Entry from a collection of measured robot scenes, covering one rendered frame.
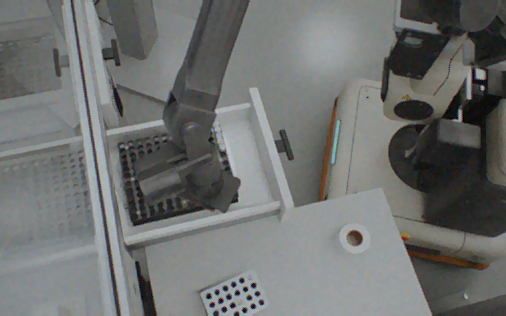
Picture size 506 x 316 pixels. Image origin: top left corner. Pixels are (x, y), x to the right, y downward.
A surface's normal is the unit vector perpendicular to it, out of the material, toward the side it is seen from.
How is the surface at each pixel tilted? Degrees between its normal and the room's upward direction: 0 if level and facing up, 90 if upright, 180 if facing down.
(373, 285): 0
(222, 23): 52
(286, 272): 0
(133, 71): 5
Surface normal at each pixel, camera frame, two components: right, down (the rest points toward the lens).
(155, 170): 0.36, 0.44
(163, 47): 0.11, -0.39
